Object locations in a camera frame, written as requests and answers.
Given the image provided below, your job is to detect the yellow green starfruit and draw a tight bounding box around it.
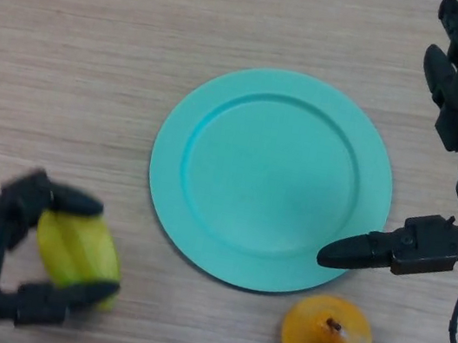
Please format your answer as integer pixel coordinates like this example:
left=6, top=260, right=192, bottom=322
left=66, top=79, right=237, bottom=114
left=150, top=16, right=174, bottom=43
left=25, top=208, right=132, bottom=314

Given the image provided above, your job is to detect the green round plate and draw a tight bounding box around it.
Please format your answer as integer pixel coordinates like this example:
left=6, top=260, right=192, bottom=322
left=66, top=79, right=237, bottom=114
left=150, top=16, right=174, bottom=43
left=132, top=49, right=410, bottom=312

